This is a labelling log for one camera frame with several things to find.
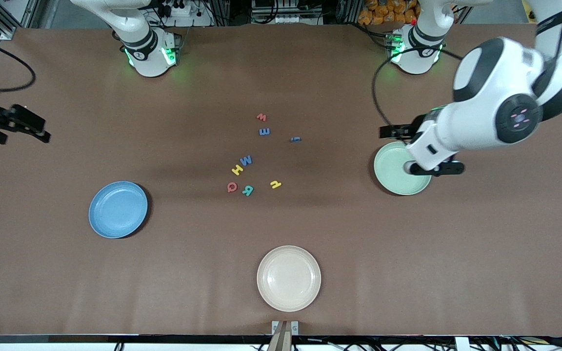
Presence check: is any aluminium camera mount post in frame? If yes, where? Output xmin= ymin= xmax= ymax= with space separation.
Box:
xmin=271 ymin=320 xmax=300 ymax=351

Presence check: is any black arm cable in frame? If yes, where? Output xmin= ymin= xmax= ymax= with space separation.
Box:
xmin=372 ymin=46 xmax=463 ymax=128
xmin=0 ymin=30 xmax=36 ymax=94

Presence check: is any cream plate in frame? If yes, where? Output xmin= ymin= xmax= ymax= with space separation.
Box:
xmin=257 ymin=245 xmax=321 ymax=312

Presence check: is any orange items bag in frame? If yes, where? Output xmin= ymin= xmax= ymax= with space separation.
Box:
xmin=358 ymin=0 xmax=419 ymax=26

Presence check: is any table edge rail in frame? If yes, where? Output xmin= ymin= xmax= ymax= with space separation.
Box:
xmin=0 ymin=334 xmax=562 ymax=345

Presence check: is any blue plate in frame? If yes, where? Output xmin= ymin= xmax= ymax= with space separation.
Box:
xmin=88 ymin=181 xmax=148 ymax=239

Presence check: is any white power strip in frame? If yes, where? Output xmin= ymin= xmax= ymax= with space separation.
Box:
xmin=274 ymin=14 xmax=321 ymax=24
xmin=166 ymin=2 xmax=194 ymax=18

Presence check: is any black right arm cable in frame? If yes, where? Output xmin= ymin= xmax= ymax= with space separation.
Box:
xmin=0 ymin=30 xmax=36 ymax=94

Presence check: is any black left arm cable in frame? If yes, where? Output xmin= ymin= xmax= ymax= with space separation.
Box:
xmin=372 ymin=46 xmax=463 ymax=128

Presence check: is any green plate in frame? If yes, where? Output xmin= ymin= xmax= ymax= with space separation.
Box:
xmin=374 ymin=141 xmax=432 ymax=196

